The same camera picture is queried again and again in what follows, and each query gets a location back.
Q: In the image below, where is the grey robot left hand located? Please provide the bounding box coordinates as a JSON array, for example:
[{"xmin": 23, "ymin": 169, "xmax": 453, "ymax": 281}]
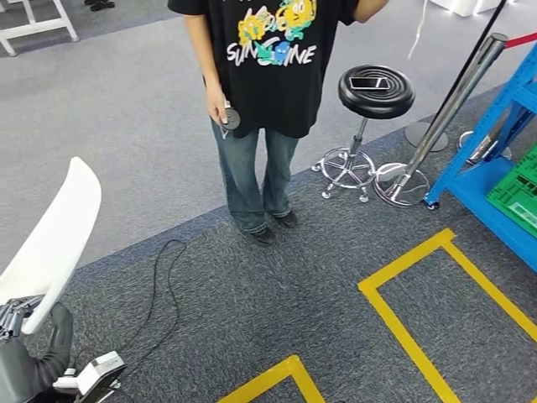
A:
[{"xmin": 0, "ymin": 295, "xmax": 75, "ymax": 403}]

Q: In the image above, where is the person's right hand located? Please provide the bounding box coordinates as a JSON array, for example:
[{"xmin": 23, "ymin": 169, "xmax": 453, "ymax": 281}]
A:
[{"xmin": 204, "ymin": 79, "xmax": 231, "ymax": 128}]

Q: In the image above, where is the round black controller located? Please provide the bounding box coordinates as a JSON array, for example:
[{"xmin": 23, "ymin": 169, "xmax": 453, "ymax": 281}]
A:
[{"xmin": 219, "ymin": 102, "xmax": 242, "ymax": 133}]

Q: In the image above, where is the white curved plastic part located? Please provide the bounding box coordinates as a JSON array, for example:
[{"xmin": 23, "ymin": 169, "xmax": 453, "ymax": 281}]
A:
[{"xmin": 0, "ymin": 156, "xmax": 103, "ymax": 337}]

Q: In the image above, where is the blue metal shelf rack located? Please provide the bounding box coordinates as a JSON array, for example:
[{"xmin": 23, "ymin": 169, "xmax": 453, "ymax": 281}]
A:
[{"xmin": 422, "ymin": 43, "xmax": 537, "ymax": 275}]

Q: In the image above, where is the black round stool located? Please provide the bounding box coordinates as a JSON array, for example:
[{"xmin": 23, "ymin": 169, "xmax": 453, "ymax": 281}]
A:
[{"xmin": 311, "ymin": 64, "xmax": 416, "ymax": 205}]

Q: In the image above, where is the white lit display plinth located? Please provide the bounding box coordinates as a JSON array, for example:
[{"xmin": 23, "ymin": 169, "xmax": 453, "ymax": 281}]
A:
[{"xmin": 429, "ymin": 0, "xmax": 504, "ymax": 18}]

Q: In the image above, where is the red barrier belt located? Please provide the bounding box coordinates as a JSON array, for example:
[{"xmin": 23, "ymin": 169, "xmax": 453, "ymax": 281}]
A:
[{"xmin": 504, "ymin": 31, "xmax": 537, "ymax": 51}]

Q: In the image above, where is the thin black cable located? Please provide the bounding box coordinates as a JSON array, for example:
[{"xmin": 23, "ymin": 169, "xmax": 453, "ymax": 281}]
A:
[{"xmin": 71, "ymin": 238, "xmax": 188, "ymax": 390}]

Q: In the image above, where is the white table frame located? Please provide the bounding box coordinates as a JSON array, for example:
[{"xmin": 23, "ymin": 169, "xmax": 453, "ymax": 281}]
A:
[{"xmin": 0, "ymin": 0, "xmax": 81, "ymax": 59}]

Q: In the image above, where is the white hanging strap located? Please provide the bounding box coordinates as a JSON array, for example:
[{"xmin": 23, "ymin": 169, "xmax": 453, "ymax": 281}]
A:
[{"xmin": 408, "ymin": 0, "xmax": 429, "ymax": 60}]

